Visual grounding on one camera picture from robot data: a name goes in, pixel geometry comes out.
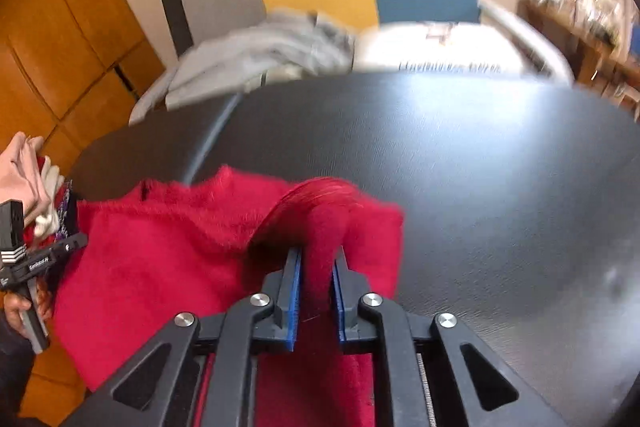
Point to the grey curved armrest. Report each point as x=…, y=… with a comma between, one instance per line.
x=532, y=38

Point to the cluttered wooden desk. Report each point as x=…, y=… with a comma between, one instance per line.
x=590, y=37

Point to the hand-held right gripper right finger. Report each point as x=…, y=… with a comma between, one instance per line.
x=341, y=307

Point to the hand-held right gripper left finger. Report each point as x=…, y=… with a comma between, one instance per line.
x=295, y=302

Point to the black padded armrest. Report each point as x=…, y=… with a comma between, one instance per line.
x=175, y=2

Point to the person's left hand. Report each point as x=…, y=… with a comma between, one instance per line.
x=12, y=313

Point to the red knit sweater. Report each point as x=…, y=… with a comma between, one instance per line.
x=165, y=257

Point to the wooden wardrobe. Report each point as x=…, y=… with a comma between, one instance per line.
x=55, y=32

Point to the white cloth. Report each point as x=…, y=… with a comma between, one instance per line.
x=50, y=187

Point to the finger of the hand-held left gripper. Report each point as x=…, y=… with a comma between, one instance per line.
x=70, y=245

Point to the bright red cloth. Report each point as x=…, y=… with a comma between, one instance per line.
x=29, y=233

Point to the person's left forearm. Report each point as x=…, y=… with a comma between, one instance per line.
x=10, y=372

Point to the white printed pillow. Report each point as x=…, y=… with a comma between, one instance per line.
x=435, y=49

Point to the grey hoodie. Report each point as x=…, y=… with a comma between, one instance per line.
x=240, y=57

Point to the dark patterned cloth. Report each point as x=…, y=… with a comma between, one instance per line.
x=66, y=212

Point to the peach knit garment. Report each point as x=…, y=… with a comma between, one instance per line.
x=20, y=172

